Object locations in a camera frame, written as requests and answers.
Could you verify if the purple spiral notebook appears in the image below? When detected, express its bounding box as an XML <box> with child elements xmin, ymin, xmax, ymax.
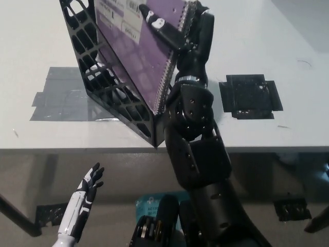
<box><xmin>94</xmin><ymin>0</ymin><xmax>198</xmax><ymax>115</ymax></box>

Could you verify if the black ribbed robot torso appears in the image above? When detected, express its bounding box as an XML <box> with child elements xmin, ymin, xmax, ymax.
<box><xmin>130</xmin><ymin>194</ymin><xmax>191</xmax><ymax>247</ymax></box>

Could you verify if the black tape square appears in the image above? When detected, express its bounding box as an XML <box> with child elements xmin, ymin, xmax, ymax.
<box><xmin>218</xmin><ymin>74</ymin><xmax>284</xmax><ymax>120</ymax></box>

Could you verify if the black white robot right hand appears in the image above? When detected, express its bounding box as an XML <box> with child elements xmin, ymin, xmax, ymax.
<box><xmin>138</xmin><ymin>4</ymin><xmax>216</xmax><ymax>84</ymax></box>

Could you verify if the large grey tape patch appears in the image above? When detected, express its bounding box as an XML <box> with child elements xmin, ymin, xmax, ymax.
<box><xmin>29</xmin><ymin>66</ymin><xmax>124</xmax><ymax>122</ymax></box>

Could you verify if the black table leg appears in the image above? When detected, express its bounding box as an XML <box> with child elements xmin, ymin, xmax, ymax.
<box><xmin>0</xmin><ymin>192</ymin><xmax>42</xmax><ymax>237</ymax></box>

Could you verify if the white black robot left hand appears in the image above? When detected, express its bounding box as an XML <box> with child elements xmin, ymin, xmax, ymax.
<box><xmin>58</xmin><ymin>162</ymin><xmax>105</xmax><ymax>237</ymax></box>

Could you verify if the teal cardboard box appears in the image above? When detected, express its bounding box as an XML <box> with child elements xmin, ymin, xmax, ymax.
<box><xmin>135</xmin><ymin>191</ymin><xmax>191</xmax><ymax>222</ymax></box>

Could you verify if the black lattice magazine stand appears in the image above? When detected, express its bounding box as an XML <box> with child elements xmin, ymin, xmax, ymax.
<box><xmin>58</xmin><ymin>0</ymin><xmax>180</xmax><ymax>149</ymax></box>

